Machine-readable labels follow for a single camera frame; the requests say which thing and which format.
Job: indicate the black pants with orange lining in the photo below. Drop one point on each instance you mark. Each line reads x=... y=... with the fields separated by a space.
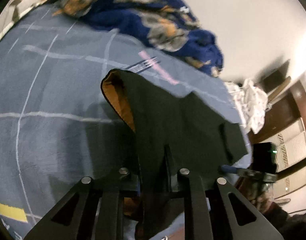
x=170 y=132

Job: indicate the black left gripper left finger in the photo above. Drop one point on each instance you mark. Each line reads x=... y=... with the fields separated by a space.
x=92 y=209

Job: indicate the grey-blue bedsheet with white lines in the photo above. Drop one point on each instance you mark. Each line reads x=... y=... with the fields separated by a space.
x=55 y=125

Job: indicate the blue fleece blanket with dogs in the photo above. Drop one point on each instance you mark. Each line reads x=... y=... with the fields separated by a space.
x=166 y=25

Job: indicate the dark brown wooden cabinet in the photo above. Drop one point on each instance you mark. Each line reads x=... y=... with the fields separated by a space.
x=288 y=99

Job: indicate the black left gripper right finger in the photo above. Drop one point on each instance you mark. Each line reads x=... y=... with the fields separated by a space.
x=207 y=208

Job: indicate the person's right hand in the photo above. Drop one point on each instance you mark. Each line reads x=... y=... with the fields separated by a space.
x=263 y=200

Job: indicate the white crumpled cloth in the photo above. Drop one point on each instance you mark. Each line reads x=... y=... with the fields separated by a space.
x=251 y=103

